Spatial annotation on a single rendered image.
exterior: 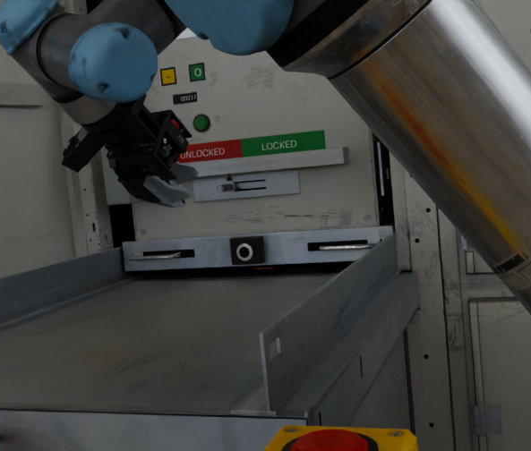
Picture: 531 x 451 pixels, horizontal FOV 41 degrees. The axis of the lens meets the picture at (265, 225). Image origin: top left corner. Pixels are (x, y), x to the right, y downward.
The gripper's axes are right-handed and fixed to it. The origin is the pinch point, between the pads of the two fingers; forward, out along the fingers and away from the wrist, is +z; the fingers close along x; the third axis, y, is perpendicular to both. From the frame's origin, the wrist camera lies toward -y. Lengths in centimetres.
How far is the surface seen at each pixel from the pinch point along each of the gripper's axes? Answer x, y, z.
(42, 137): 21.6, -43.0, 6.1
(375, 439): -39, 46, -29
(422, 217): 16.3, 24.5, 32.0
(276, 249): 11.9, -2.9, 33.5
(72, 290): -4.9, -32.2, 18.1
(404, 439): -39, 48, -29
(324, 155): 24.0, 8.9, 22.5
